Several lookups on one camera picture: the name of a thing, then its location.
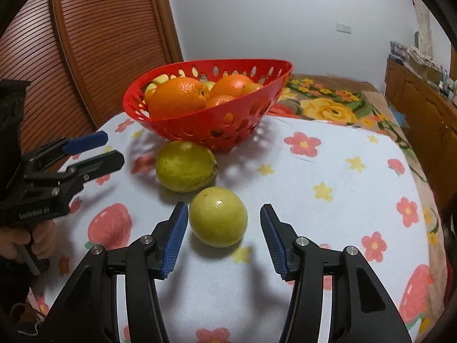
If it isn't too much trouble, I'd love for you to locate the person's left forearm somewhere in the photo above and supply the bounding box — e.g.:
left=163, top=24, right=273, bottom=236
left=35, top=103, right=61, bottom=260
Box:
left=0, top=254, right=47, bottom=343

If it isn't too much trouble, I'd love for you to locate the medium tangerine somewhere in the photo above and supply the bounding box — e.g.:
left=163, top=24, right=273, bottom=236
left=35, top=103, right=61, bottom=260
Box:
left=204, top=95, right=237, bottom=111

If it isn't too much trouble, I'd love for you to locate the brown louvered wooden door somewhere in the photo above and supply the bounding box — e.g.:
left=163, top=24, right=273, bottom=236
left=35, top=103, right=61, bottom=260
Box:
left=50, top=0, right=184, bottom=129
left=0, top=0, right=97, bottom=158

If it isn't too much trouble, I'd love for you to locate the person's left hand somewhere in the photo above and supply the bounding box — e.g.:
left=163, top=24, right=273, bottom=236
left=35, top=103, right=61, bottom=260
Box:
left=0, top=220, right=57, bottom=260

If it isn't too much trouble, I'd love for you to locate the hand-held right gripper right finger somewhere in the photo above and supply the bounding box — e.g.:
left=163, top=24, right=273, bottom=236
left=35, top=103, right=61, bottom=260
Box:
left=259, top=204, right=413, bottom=343

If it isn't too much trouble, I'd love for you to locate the brown wooden cabinet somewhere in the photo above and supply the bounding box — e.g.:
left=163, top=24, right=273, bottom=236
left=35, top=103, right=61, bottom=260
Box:
left=384, top=57, right=457, bottom=208

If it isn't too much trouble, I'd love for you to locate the large orange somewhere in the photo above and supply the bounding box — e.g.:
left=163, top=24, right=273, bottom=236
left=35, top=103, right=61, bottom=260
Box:
left=208, top=74, right=255, bottom=100
left=147, top=77, right=209, bottom=119

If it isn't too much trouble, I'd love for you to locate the red perforated plastic basket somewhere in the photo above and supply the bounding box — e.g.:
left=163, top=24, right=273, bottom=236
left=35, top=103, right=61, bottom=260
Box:
left=123, top=58, right=294, bottom=152

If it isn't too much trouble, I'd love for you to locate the white floral cloth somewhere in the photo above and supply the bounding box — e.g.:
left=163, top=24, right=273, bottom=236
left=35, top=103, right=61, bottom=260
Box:
left=27, top=112, right=438, bottom=343

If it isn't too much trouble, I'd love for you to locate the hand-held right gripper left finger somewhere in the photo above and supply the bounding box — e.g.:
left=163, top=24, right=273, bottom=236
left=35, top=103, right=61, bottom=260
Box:
left=37, top=202, right=189, bottom=343

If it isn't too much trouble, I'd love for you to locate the dark patterned box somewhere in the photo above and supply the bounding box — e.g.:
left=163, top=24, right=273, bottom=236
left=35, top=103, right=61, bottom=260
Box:
left=389, top=40, right=409, bottom=61

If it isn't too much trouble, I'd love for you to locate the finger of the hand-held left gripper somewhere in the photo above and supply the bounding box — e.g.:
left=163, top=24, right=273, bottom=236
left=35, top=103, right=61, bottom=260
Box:
left=57, top=150, right=125, bottom=201
left=25, top=131, right=109, bottom=171

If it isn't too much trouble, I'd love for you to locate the brown cardboard box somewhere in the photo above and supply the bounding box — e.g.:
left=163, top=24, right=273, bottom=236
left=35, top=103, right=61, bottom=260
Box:
left=407, top=45, right=445, bottom=80

